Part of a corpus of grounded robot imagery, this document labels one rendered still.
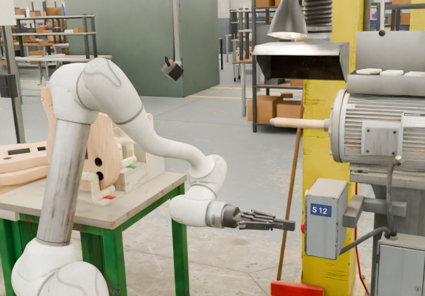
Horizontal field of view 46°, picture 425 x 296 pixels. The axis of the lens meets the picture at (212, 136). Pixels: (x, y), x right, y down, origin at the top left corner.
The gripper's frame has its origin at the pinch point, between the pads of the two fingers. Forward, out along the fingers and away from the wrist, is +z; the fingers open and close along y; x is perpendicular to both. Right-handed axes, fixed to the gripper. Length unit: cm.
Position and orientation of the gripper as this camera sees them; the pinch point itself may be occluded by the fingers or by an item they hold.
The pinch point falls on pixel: (284, 224)
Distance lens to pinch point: 165.1
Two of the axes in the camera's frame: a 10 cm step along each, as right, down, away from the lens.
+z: 9.1, 0.7, -4.1
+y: -4.2, 2.3, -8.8
